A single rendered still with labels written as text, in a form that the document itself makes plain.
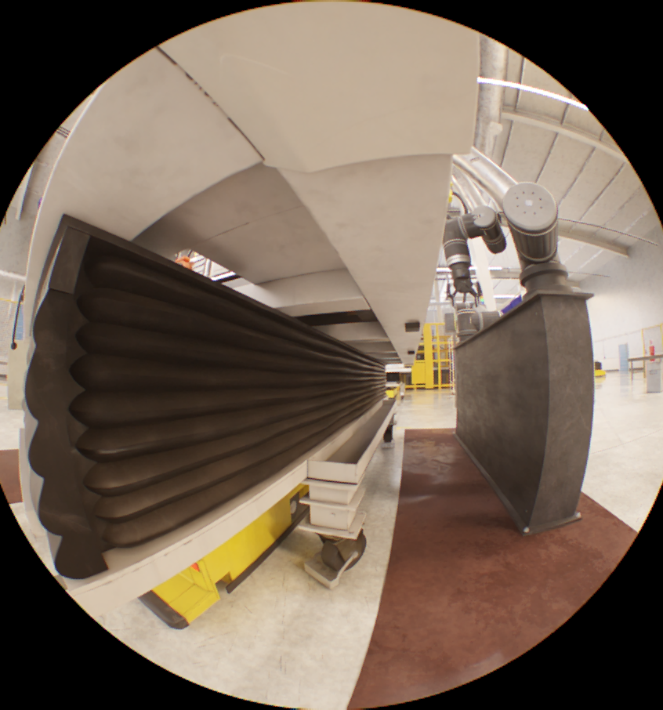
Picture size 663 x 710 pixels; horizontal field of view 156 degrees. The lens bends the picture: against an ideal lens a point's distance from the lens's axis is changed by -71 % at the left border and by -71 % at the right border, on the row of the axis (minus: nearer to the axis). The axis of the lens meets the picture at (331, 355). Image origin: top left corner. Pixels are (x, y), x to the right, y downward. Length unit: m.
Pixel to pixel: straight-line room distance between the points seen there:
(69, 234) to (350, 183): 0.25
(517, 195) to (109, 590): 1.18
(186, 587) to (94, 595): 0.48
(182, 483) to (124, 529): 0.10
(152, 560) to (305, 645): 0.47
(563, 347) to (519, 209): 0.49
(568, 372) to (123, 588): 1.17
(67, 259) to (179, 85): 0.18
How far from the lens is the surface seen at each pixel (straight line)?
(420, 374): 11.35
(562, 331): 1.01
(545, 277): 1.09
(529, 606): 0.85
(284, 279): 0.50
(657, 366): 6.27
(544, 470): 1.03
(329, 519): 0.69
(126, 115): 0.18
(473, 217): 1.06
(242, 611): 0.79
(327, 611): 0.77
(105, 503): 0.32
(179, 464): 0.33
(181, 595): 0.77
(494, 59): 8.11
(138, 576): 0.34
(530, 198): 0.91
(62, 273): 0.27
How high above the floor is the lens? 0.63
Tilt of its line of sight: 5 degrees up
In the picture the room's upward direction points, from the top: 1 degrees counter-clockwise
